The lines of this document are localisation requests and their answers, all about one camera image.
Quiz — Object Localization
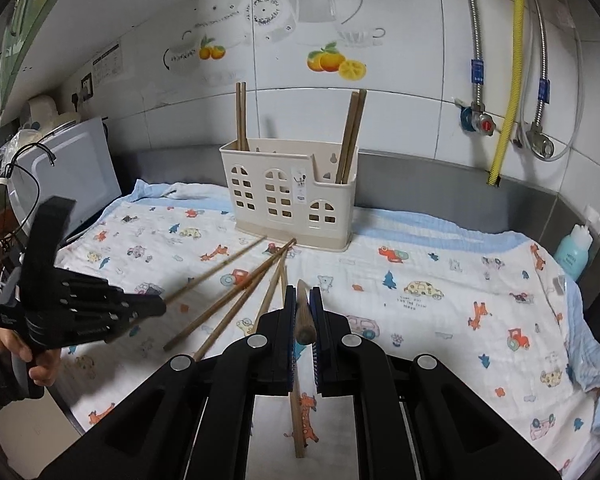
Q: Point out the yellow gas hose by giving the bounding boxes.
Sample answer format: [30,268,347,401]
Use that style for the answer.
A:
[487,0,528,188]

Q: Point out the red handled valve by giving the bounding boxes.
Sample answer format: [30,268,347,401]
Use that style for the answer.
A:
[455,101,497,138]

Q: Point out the person's left hand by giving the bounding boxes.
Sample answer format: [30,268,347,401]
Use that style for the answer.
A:
[0,317,62,388]

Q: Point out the black cable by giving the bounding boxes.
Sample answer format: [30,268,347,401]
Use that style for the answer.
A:
[7,160,43,241]
[2,142,57,181]

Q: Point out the beige plastic chopstick holder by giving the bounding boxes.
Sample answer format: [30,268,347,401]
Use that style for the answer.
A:
[219,139,358,253]

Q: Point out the cartoon printed blanket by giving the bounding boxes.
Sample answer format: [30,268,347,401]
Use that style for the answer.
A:
[55,180,600,480]

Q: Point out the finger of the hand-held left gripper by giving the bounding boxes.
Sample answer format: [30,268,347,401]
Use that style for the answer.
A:
[105,316,141,346]
[62,281,168,322]

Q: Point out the teal bottle white cap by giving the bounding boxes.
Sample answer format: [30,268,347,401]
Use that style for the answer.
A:
[554,222,593,283]

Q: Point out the white microwave oven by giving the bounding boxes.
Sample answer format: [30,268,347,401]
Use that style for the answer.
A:
[7,116,123,246]

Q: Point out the brown wooden chopstick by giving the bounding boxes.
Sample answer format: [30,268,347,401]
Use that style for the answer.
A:
[335,91,359,184]
[342,88,368,183]
[253,262,288,336]
[339,90,364,184]
[164,236,268,306]
[193,250,289,362]
[290,280,314,458]
[241,82,251,152]
[163,238,298,352]
[236,82,246,152]

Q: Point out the steel angle valve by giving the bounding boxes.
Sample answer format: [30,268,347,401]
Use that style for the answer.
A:
[522,122,556,161]

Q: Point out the green wall cabinet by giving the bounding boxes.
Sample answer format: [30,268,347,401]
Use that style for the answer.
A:
[0,0,76,126]

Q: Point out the plastic bags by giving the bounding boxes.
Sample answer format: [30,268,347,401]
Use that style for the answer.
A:
[0,95,81,161]

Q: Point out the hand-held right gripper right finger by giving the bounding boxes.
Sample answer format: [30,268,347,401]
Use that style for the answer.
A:
[310,285,566,480]

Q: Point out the wall notice sticker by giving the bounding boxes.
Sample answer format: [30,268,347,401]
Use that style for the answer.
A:
[91,45,123,86]

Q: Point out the braided steel hose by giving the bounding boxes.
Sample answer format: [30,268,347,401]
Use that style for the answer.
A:
[459,0,487,111]
[529,0,552,133]

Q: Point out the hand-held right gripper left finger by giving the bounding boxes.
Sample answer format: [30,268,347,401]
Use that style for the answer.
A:
[40,287,298,480]

